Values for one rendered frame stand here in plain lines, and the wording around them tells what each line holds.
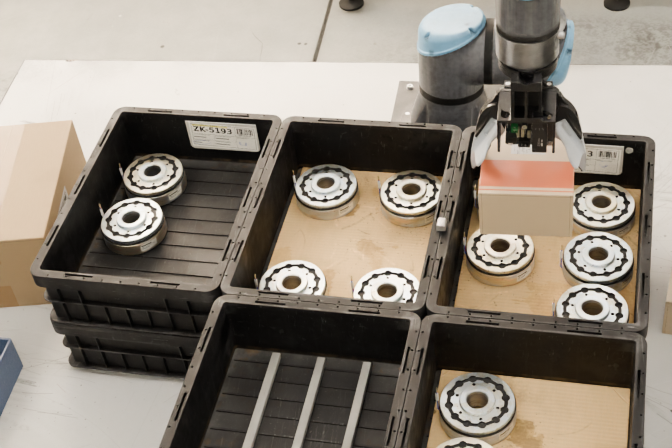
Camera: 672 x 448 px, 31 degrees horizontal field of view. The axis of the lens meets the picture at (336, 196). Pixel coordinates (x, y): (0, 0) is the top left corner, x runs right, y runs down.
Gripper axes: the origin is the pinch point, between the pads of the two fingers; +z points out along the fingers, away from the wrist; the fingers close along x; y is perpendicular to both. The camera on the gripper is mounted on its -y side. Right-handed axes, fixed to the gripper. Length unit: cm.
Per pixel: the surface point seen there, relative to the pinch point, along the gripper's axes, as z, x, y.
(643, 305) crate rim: 16.8, 15.8, 9.2
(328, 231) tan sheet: 26.9, -32.2, -12.4
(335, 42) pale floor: 111, -66, -175
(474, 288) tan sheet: 26.8, -8.0, -1.5
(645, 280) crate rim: 16.8, 16.1, 4.6
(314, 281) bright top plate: 23.6, -31.7, 1.4
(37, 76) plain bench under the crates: 40, -106, -68
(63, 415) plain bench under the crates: 40, -71, 17
